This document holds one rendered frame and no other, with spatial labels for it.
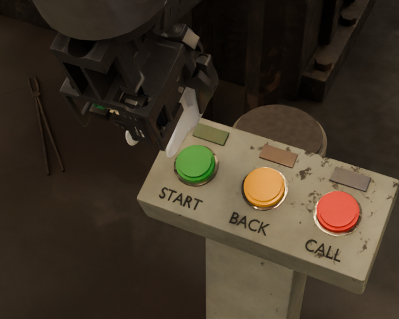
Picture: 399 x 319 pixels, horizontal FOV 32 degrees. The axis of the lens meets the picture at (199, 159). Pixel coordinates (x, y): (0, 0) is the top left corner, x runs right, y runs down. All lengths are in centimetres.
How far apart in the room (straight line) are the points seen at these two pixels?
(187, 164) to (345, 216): 16
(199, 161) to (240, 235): 9
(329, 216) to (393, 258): 76
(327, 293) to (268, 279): 62
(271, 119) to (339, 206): 24
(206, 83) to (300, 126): 36
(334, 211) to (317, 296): 68
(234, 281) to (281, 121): 22
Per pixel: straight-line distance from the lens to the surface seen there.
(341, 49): 177
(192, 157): 71
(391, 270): 141
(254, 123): 88
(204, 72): 53
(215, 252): 75
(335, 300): 135
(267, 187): 69
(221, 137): 73
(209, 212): 70
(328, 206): 68
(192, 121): 59
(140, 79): 49
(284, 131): 87
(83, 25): 42
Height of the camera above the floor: 112
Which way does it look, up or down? 46 degrees down
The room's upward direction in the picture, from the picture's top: 1 degrees counter-clockwise
